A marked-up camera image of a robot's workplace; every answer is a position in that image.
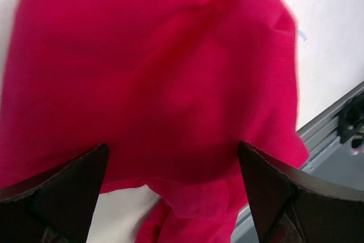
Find pink red t shirt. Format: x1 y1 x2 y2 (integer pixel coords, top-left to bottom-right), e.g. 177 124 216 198
1 0 308 242

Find aluminium mounting rail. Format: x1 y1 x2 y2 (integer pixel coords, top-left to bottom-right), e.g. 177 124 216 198
231 85 363 242

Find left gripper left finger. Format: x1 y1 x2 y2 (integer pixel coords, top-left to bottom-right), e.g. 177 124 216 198
1 143 109 242

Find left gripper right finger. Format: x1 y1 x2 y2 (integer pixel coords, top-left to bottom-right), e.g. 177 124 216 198
238 142 363 242

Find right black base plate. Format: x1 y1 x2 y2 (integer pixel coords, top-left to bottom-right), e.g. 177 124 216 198
337 94 363 151

